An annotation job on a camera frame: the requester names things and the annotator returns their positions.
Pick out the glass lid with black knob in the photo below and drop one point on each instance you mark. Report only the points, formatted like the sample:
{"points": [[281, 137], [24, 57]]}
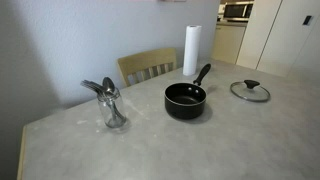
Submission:
{"points": [[250, 91]]}

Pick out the white paper towel roll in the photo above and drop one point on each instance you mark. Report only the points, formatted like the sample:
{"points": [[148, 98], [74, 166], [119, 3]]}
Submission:
{"points": [[191, 50]]}

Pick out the cream kitchen cabinet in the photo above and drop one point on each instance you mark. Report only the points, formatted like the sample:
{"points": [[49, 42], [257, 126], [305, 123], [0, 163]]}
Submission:
{"points": [[228, 43]]}

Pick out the silver microwave oven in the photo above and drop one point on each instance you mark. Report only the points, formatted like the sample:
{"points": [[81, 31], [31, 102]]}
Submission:
{"points": [[237, 10]]}

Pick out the metal fork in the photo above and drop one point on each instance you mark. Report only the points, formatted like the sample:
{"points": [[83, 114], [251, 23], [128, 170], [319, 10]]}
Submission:
{"points": [[90, 87], [91, 83]]}

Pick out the metal spoon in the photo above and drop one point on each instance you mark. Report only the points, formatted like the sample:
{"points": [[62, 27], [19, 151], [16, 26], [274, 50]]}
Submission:
{"points": [[108, 84]]}

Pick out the clear glass jar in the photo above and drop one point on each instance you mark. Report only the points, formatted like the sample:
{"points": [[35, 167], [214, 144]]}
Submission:
{"points": [[111, 113]]}

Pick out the black door plate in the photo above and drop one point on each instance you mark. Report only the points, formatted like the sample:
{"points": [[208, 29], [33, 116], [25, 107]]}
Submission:
{"points": [[307, 20]]}

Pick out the white closet door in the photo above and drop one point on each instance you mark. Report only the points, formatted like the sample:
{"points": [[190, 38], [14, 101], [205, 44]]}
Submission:
{"points": [[280, 43]]}

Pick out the light wooden slat-back chair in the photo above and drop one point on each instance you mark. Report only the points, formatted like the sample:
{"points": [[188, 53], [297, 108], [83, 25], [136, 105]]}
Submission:
{"points": [[146, 61]]}

